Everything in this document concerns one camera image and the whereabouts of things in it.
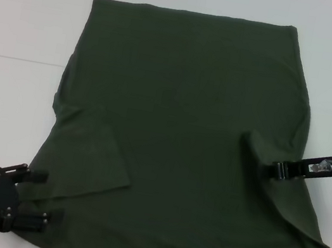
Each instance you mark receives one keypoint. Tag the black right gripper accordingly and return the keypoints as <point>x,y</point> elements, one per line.
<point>302,169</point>

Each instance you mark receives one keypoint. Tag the dark green t-shirt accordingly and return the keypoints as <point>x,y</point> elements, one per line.
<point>170,115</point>

